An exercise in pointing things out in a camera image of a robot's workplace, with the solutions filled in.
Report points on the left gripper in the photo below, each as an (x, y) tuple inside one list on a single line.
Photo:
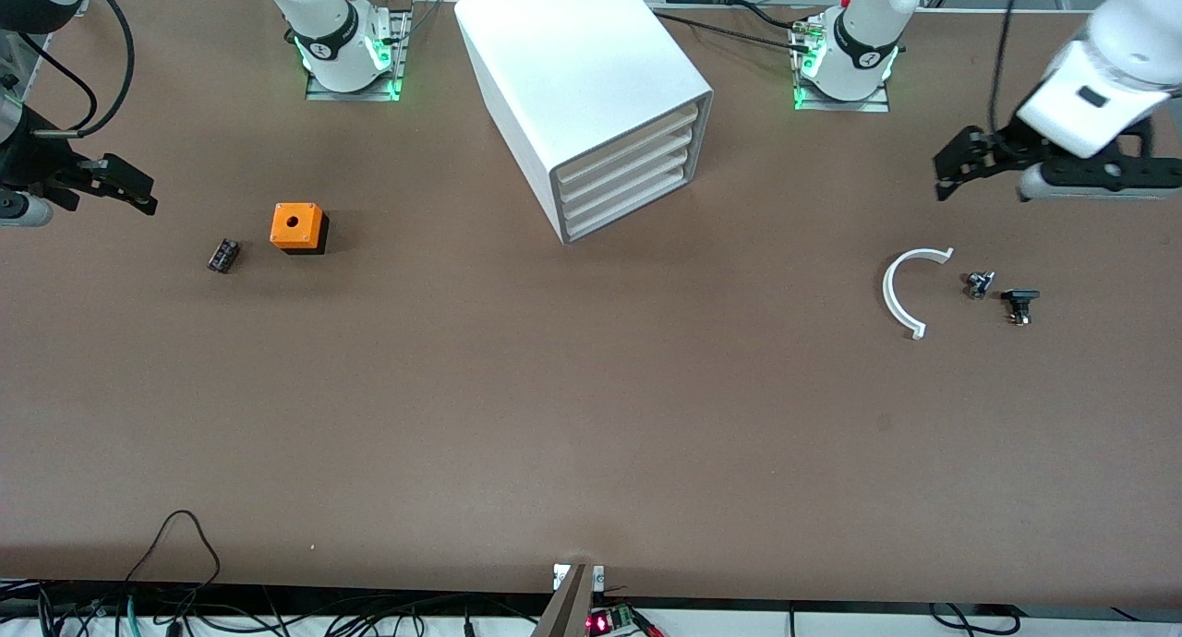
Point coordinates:
[(1009, 145)]

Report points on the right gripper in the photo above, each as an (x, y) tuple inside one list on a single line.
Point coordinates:
[(28, 158)]

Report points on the white tray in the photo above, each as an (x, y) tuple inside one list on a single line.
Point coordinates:
[(628, 205)]

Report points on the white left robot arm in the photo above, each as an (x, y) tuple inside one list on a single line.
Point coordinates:
[(863, 46)]

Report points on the orange button box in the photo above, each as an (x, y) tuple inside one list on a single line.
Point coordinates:
[(295, 223)]

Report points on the small metal potentiometer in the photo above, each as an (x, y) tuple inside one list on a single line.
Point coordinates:
[(979, 284)]

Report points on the circuit board with red light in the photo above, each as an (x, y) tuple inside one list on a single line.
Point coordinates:
[(600, 623)]

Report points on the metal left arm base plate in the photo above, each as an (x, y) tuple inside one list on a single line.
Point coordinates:
[(877, 106)]

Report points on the black switch component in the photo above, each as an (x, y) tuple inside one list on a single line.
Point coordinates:
[(1019, 296)]

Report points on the aluminium corner bracket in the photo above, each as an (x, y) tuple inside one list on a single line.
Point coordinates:
[(78, 7)]

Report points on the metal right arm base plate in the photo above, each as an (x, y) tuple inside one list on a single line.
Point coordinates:
[(319, 92)]

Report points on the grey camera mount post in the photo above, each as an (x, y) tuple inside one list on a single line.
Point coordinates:
[(568, 609)]

